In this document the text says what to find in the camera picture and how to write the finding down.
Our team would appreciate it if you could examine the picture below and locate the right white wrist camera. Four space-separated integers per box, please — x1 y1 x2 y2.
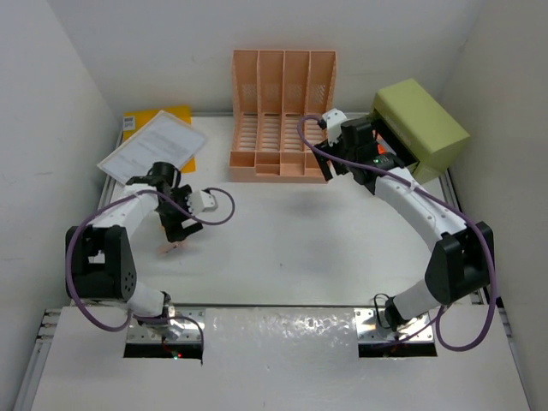
321 109 348 146

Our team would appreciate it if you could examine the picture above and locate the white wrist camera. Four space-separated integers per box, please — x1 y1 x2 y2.
321 109 348 146
187 190 218 215

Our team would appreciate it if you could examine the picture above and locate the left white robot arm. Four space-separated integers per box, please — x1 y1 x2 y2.
65 162 206 332

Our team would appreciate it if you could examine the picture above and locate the pink desktop file organizer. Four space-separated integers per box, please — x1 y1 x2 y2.
229 50 337 184

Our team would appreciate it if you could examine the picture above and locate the metal base plate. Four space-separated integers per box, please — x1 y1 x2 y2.
126 309 206 344
354 307 434 344

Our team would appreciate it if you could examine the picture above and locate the green drawer cabinet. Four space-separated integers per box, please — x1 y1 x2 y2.
371 79 470 183

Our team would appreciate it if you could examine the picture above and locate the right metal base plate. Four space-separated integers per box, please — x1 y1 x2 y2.
354 307 434 344

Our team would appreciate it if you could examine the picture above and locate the yellow folder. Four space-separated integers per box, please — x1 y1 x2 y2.
122 104 198 175

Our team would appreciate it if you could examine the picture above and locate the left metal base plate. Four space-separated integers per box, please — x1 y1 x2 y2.
126 309 206 344

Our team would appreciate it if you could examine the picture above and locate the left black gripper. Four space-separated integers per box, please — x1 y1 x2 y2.
156 187 202 241

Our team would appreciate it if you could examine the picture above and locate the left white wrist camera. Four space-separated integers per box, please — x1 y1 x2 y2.
187 190 218 215

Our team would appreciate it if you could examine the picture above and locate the clear mesh document pouch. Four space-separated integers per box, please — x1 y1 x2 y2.
97 110 206 184

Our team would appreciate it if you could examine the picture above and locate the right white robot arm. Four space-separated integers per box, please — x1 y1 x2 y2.
314 110 494 331

